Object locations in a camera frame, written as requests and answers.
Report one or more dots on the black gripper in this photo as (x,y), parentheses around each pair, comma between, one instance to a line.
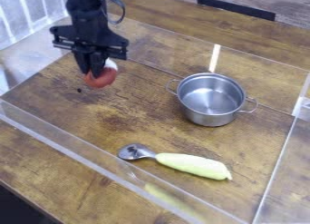
(101,43)

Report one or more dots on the red white toy mushroom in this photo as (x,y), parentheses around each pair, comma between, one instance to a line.
(106,77)

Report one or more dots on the silver metal pot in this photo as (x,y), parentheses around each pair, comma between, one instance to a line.
(212,98)

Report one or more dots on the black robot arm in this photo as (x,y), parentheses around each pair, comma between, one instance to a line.
(90,13)

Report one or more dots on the black strip on table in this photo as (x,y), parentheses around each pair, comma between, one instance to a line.
(241,9)

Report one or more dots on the clear acrylic front barrier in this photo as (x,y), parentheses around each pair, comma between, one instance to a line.
(139,181)

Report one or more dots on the spoon with yellow handle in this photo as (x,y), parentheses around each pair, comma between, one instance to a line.
(188,163)

